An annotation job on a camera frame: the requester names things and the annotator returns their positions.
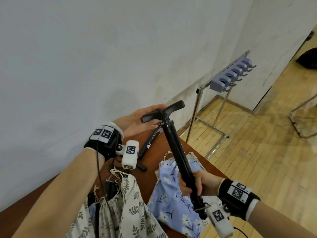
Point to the blue floral drawstring bag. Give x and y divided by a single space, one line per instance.
171 200

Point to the person's left hand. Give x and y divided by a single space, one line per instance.
133 121

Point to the pile of black tripods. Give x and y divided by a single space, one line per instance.
111 189

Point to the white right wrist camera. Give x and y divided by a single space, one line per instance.
220 218

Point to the person's right hand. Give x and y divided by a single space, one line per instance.
210 183

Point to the metal clothes rack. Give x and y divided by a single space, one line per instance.
194 114

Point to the purple hook rail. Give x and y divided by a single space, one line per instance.
219 85

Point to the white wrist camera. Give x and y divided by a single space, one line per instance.
130 154
220 218

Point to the black bike pumps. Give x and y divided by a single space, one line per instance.
151 142

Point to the person's left forearm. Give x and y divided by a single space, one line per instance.
59 198

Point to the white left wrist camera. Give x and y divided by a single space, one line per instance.
130 154

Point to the person's right forearm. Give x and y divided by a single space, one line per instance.
279 223

